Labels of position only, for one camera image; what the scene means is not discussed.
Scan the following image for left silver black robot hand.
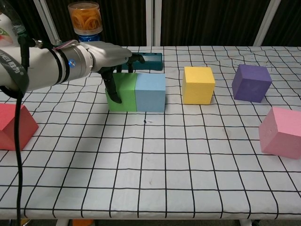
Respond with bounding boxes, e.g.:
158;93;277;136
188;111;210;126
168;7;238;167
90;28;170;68
88;41;146;104

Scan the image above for green foam cube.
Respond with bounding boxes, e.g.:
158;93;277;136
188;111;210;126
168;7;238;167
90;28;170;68
105;73;138;112

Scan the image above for light blue foam cube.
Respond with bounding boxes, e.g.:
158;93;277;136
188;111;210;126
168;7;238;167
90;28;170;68
134;73;166;113

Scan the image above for yellow foam cube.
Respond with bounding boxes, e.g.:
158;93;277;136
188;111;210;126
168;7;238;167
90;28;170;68
182;66;216;105

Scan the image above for red foam cube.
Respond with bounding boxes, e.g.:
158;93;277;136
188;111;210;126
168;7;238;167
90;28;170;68
0;103;40;151

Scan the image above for purple foam cube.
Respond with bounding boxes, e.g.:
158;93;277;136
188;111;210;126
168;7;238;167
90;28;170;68
231;64;273;103

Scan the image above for pink foam cube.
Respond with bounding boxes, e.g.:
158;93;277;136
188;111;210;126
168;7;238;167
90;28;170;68
259;107;301;160

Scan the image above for blue white drink can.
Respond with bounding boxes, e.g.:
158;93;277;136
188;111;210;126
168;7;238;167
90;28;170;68
77;32;101;43

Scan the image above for clear jar orange rubber bands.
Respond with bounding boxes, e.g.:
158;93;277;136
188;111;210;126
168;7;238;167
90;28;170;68
68;1;103;35

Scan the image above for teal rectangular holder block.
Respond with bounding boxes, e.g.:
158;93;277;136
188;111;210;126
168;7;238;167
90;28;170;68
122;52;163;71

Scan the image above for white black checkered tablecloth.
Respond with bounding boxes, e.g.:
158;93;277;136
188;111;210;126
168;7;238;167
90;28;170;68
0;45;301;218

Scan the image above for white partition post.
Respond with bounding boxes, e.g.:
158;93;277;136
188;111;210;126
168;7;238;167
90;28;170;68
32;0;62;47
253;0;282;47
145;0;162;47

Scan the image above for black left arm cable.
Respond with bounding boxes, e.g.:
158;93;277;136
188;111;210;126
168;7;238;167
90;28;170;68
13;35;44;226

